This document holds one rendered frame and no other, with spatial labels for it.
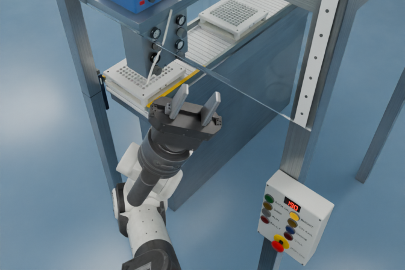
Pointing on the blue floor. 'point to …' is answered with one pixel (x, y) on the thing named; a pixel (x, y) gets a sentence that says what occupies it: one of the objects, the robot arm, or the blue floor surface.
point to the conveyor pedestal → (262, 116)
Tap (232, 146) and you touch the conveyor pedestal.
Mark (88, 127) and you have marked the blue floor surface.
